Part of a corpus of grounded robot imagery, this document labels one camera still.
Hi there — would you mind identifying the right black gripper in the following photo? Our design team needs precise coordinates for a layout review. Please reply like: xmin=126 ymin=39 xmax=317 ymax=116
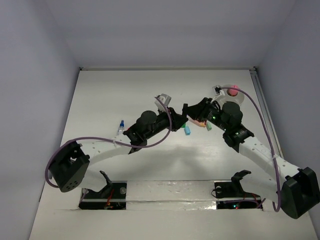
xmin=181 ymin=97 xmax=230 ymax=132

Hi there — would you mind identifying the clear blue capped pen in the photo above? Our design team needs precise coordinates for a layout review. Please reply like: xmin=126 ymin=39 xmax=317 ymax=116
xmin=117 ymin=120 xmax=125 ymax=136

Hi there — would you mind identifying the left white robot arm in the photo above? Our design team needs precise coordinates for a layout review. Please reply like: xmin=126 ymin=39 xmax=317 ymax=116
xmin=45 ymin=107 xmax=188 ymax=198

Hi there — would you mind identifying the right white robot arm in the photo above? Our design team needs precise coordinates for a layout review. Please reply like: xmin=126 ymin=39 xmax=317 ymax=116
xmin=182 ymin=97 xmax=320 ymax=219

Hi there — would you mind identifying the blue marker cap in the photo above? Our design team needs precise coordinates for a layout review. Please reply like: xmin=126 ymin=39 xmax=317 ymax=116
xmin=184 ymin=126 xmax=191 ymax=136

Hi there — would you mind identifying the orange pastel highlighter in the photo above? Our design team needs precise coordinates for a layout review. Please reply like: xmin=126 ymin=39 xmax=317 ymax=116
xmin=188 ymin=118 xmax=206 ymax=128

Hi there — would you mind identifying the white round pen holder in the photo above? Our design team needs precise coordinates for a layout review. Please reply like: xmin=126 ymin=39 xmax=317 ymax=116
xmin=213 ymin=84 xmax=245 ymax=107

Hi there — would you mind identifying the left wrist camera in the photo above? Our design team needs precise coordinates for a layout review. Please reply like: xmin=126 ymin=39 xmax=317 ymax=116
xmin=155 ymin=93 xmax=172 ymax=106

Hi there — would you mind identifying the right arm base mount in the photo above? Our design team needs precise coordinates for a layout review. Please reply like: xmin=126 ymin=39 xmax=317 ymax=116
xmin=211 ymin=170 xmax=265 ymax=210

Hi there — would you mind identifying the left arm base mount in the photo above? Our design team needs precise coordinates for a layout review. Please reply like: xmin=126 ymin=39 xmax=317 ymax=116
xmin=78 ymin=170 xmax=127 ymax=210

